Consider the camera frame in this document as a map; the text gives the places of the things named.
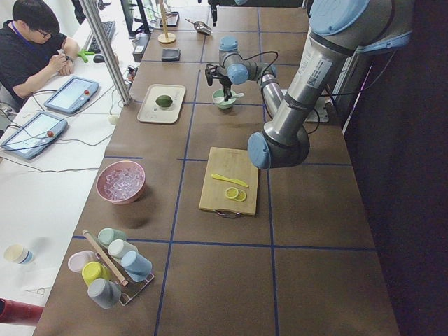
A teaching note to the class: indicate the lower lemon slice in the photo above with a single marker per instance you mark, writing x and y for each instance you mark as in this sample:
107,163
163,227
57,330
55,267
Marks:
241,196

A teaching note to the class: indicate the teach pendant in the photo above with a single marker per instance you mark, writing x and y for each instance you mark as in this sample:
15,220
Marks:
72,96
31,139

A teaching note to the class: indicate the pink bowl of ice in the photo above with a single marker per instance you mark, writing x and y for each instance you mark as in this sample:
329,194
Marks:
121,182

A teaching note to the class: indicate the green avocado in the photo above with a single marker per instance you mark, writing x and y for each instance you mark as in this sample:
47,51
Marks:
164,101

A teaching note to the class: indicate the green cup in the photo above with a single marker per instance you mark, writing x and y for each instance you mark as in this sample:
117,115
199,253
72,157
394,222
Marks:
108,234

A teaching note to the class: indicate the white cup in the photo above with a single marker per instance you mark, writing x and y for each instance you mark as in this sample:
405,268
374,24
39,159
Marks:
118,248

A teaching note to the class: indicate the red cylinder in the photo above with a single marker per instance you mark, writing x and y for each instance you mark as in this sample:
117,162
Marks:
20,313

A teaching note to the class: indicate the steel scoop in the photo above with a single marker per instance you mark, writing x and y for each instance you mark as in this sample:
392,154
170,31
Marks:
200,27

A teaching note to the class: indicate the far teach pendant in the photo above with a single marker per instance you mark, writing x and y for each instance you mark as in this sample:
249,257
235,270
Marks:
72,96

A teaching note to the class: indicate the cream rabbit tray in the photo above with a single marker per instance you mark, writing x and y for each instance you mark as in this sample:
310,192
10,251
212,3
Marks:
150,112

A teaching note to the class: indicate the yellow plastic knife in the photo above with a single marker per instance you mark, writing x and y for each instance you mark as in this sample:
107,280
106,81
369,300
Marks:
230,180

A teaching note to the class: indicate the seated person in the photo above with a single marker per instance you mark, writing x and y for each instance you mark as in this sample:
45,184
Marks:
33,50

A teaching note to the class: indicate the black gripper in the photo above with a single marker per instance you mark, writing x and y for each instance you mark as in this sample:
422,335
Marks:
214,14
224,82

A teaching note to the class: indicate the folded grey cloth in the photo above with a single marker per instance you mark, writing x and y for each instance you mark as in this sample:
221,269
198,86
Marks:
171,54

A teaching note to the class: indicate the yellow cup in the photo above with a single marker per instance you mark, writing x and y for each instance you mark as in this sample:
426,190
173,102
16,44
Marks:
95,270

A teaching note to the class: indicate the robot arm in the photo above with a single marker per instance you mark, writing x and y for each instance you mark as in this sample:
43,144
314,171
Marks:
337,30

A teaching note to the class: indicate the near teach pendant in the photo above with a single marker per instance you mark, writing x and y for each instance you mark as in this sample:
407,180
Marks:
31,139

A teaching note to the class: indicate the white plastic spoon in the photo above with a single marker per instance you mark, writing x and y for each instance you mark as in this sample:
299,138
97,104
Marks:
231,97

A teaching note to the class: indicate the pink cup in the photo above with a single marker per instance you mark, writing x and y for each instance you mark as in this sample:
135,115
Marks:
80,259

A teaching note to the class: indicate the grey cup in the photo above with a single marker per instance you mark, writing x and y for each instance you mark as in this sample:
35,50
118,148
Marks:
104,292

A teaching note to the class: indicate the bamboo cutting board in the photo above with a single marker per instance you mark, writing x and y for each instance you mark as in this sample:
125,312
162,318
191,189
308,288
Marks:
230,183

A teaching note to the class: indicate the paper cup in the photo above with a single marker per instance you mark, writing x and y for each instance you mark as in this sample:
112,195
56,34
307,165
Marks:
18,254

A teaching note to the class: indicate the white column mount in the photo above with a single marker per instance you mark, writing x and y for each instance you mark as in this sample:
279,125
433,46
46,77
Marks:
319,113

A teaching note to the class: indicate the blue cup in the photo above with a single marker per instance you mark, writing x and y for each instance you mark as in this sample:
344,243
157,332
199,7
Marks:
136,265

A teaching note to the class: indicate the wooden mug tree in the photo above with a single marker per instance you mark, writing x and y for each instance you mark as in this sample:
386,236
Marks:
165,37

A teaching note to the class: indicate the aluminium frame post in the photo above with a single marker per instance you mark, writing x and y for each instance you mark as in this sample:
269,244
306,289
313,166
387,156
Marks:
94,20

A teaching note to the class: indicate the white cup rack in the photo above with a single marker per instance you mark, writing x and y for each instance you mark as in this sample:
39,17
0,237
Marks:
119,276

